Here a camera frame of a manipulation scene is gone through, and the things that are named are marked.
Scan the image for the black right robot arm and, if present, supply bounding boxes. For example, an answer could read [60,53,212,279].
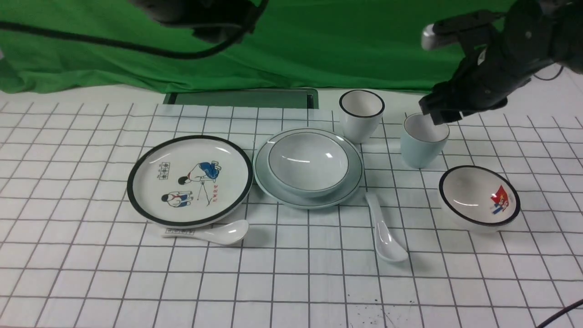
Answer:
[419,0,583,125]

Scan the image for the white cup with black rim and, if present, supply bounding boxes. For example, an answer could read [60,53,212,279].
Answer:
[339,90,386,144]

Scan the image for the white bowl with red flag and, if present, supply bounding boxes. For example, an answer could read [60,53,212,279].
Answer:
[439,165,521,233]

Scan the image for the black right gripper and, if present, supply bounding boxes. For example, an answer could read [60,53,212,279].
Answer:
[419,10,554,125]

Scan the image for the black cable bottom right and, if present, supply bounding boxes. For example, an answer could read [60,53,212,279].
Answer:
[541,298,583,328]

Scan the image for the white plate with cartoon figures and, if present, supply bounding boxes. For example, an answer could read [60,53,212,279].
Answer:
[127,135,253,229]

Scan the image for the green backdrop cloth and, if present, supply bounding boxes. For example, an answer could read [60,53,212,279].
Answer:
[0,0,512,93]

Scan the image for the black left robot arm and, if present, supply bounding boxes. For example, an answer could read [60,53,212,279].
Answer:
[130,0,258,44]

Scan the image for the pale blue cup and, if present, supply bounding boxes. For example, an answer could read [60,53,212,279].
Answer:
[400,113,450,169]

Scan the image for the pale blue plate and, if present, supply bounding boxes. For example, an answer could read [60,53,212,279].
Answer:
[253,128,364,210]

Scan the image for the white grid tablecloth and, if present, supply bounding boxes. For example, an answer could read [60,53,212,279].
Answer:
[0,100,582,328]

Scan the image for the pale blue bowl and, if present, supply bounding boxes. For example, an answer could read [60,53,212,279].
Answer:
[267,132,350,198]

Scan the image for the plain white ceramic spoon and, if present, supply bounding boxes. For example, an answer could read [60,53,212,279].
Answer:
[365,192,409,263]

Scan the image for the white spoon with patterned handle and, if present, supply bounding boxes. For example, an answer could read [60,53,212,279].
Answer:
[162,220,250,246]

